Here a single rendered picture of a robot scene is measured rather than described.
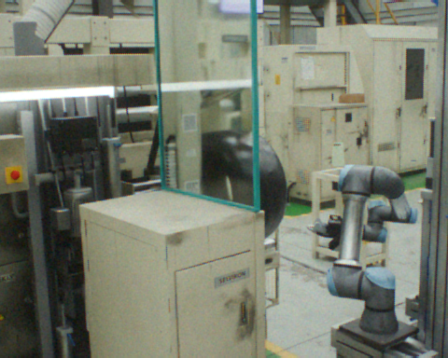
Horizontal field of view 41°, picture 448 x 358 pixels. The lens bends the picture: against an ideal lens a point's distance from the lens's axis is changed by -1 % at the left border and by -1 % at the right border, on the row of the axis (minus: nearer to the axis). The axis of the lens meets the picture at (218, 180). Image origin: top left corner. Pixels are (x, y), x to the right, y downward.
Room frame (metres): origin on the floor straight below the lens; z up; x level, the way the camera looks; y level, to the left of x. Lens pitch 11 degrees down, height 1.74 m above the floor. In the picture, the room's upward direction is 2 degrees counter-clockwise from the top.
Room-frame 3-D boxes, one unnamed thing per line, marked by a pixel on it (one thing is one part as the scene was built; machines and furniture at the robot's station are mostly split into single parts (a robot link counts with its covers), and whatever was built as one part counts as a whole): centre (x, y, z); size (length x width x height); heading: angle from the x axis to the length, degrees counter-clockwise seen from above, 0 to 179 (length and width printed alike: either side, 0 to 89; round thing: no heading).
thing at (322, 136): (7.60, -1.42, 0.62); 0.91 x 0.58 x 1.25; 126
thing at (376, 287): (2.21, -0.61, 0.88); 0.13 x 0.12 x 0.14; 62
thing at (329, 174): (5.12, -1.14, 0.40); 0.60 x 0.35 x 0.80; 36
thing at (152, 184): (2.95, 0.38, 1.05); 0.20 x 0.15 x 0.30; 129
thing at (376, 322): (2.20, -0.62, 0.77); 0.15 x 0.15 x 0.10
